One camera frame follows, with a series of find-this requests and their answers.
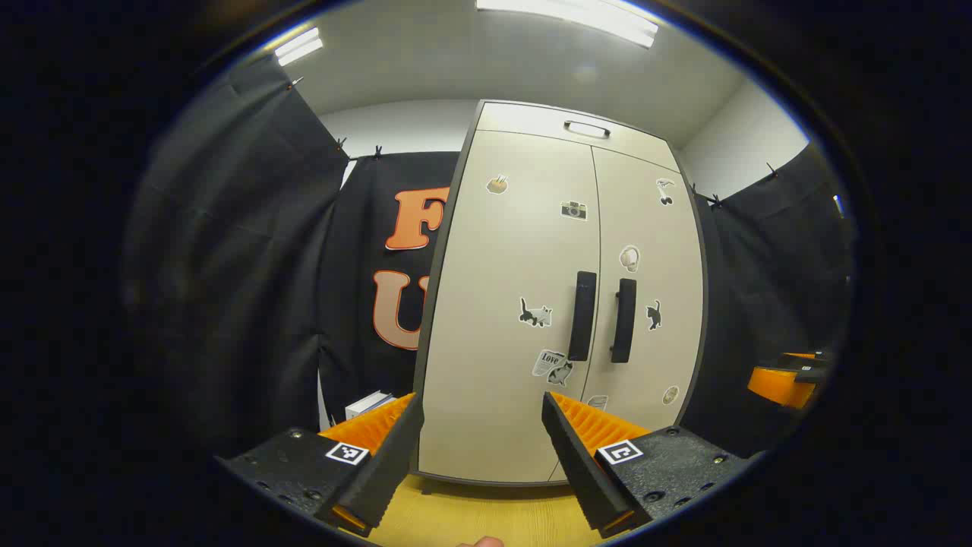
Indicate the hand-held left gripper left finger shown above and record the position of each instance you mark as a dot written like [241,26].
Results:
[387,471]

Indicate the short ceiling light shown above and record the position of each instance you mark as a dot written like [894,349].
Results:
[298,47]

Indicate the long ceiling light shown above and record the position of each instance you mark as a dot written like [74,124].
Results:
[577,17]

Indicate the beige cabinet door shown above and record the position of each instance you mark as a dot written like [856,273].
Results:
[653,228]
[493,266]

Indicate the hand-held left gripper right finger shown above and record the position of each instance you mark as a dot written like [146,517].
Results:
[577,463]

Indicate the beige double-door shoe cabinet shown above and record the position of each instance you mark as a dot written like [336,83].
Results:
[493,342]

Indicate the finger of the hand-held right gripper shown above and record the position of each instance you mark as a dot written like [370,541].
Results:
[778,387]
[809,355]

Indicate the beige cabinet top drawer front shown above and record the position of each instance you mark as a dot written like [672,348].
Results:
[524,125]

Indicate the white box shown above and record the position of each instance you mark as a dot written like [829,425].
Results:
[368,404]

